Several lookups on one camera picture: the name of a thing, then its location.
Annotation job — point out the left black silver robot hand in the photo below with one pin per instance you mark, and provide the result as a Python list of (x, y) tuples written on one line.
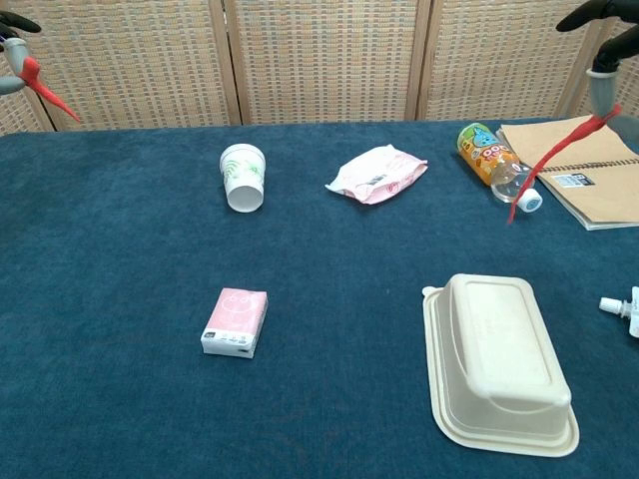
[(16, 52)]

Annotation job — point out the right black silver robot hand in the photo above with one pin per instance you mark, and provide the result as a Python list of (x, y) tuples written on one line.
[(601, 95)]

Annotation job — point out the woven bamboo screen panel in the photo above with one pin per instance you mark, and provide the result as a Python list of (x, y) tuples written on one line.
[(631, 87), (125, 60), (499, 60), (324, 50), (15, 112)]

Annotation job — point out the brown spiral notebook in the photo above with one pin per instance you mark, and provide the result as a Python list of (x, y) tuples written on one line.
[(594, 184)]

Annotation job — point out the orange label plastic bottle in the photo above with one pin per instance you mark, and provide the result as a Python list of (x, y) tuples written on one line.
[(484, 149)]

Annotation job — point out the white spouted drink pouch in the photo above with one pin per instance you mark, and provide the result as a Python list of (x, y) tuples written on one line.
[(624, 309)]

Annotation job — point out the pink white wet wipes pack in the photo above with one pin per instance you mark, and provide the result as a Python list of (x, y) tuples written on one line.
[(379, 172)]

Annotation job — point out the white green paper cup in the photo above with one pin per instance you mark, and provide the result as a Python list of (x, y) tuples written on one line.
[(243, 174)]

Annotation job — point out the beige pulp food container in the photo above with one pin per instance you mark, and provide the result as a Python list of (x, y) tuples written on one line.
[(499, 359)]

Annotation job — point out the blue felt table cover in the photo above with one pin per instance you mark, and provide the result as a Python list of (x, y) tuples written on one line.
[(324, 274)]

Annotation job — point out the pink pocket tissue pack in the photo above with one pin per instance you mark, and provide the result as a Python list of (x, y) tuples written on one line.
[(234, 319)]

